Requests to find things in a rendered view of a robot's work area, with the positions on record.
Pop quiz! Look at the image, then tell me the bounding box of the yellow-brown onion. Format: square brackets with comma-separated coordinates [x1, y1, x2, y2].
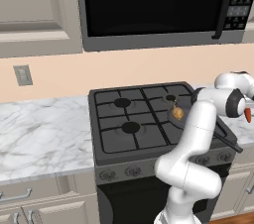
[171, 101, 186, 121]

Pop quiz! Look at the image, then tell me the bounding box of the black microwave oven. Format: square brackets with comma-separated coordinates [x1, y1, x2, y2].
[74, 0, 254, 53]

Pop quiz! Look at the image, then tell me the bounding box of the grey wall socket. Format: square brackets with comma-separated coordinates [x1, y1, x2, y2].
[13, 64, 35, 87]

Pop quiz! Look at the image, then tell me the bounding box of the silver cupboard door handle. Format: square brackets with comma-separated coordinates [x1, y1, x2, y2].
[27, 210, 38, 224]
[12, 212, 22, 224]
[245, 183, 254, 196]

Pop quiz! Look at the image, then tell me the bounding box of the silver drawer handle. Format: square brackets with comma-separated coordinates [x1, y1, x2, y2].
[0, 187, 34, 203]

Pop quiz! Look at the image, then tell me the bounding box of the dark grey gas stove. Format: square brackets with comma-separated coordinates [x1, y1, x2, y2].
[86, 81, 240, 224]

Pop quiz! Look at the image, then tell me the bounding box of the dark grey stove knob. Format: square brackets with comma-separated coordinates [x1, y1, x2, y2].
[124, 165, 143, 178]
[194, 154, 210, 167]
[98, 169, 116, 182]
[217, 151, 234, 164]

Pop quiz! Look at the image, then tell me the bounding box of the dark grey frying pan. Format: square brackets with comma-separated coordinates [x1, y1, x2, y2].
[166, 100, 244, 154]

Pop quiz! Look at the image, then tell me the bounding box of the black oven door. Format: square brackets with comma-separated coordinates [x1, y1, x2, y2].
[96, 163, 233, 224]

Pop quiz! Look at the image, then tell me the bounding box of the orange carrot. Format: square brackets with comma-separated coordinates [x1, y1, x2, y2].
[243, 107, 253, 124]

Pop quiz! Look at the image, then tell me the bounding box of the beige wall cupboard door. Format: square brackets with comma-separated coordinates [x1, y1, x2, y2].
[0, 0, 83, 59]

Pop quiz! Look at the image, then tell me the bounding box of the beige base cupboard door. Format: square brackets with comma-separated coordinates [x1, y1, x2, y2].
[238, 173, 254, 216]
[210, 168, 248, 221]
[22, 199, 91, 224]
[0, 205, 24, 224]

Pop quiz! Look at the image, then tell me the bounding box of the beige drawer front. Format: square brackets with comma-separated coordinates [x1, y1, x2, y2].
[232, 153, 254, 170]
[0, 175, 63, 205]

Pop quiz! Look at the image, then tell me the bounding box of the black microwave door handle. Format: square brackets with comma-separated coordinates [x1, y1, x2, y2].
[211, 0, 238, 41]

